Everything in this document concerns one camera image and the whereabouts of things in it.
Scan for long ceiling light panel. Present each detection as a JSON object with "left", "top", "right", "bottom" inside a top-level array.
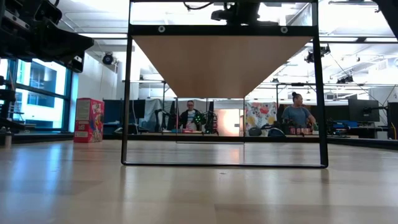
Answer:
[
  {"left": 365, "top": 37, "right": 398, "bottom": 44},
  {"left": 320, "top": 37, "right": 359, "bottom": 43},
  {"left": 77, "top": 33, "right": 129, "bottom": 40}
]

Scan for black metal shelf frame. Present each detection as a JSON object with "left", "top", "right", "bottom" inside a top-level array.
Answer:
[{"left": 120, "top": 0, "right": 330, "bottom": 169}]

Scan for black hanging cable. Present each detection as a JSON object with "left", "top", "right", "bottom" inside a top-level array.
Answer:
[{"left": 182, "top": 2, "right": 215, "bottom": 11}]

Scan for black ceiling light fixture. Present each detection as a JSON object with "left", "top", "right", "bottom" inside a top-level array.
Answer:
[
  {"left": 304, "top": 44, "right": 331, "bottom": 65},
  {"left": 336, "top": 74, "right": 354, "bottom": 85}
]

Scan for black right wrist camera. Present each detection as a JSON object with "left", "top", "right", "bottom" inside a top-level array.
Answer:
[{"left": 210, "top": 9, "right": 229, "bottom": 22}]

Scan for ceiling track rail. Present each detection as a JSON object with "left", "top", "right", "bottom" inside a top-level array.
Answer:
[{"left": 328, "top": 0, "right": 384, "bottom": 14}]

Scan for dark blue partition panel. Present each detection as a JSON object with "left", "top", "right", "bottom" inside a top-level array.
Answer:
[{"left": 104, "top": 99, "right": 146, "bottom": 125}]

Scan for black equipment cabinet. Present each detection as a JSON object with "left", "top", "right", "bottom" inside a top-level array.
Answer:
[{"left": 387, "top": 101, "right": 398, "bottom": 140}]

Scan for black computer monitor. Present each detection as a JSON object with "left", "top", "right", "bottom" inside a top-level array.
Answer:
[{"left": 348, "top": 98, "right": 381, "bottom": 123}]

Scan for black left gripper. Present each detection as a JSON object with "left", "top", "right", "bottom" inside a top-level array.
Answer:
[{"left": 30, "top": 18, "right": 95, "bottom": 73}]

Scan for dark window frame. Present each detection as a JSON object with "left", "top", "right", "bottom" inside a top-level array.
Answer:
[{"left": 0, "top": 57, "right": 74, "bottom": 133}]

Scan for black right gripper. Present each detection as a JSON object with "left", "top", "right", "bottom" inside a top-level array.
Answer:
[{"left": 226, "top": 1, "right": 280, "bottom": 26}]

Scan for floral patterned cloth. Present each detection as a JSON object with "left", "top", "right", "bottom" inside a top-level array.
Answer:
[{"left": 244, "top": 101, "right": 278, "bottom": 137}]

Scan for glossy orange-lit panel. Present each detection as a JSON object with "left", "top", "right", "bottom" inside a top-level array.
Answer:
[{"left": 214, "top": 108, "right": 245, "bottom": 137}]

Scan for black table edge rail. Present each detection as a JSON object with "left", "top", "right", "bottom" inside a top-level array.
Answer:
[{"left": 0, "top": 133, "right": 398, "bottom": 151}]

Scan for person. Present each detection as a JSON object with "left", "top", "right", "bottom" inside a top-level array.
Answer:
[
  {"left": 281, "top": 91, "right": 317, "bottom": 135},
  {"left": 179, "top": 100, "right": 203, "bottom": 131}
]

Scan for red Froot Loops cereal box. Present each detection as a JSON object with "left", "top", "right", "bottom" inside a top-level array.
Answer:
[{"left": 73, "top": 97, "right": 105, "bottom": 144}]

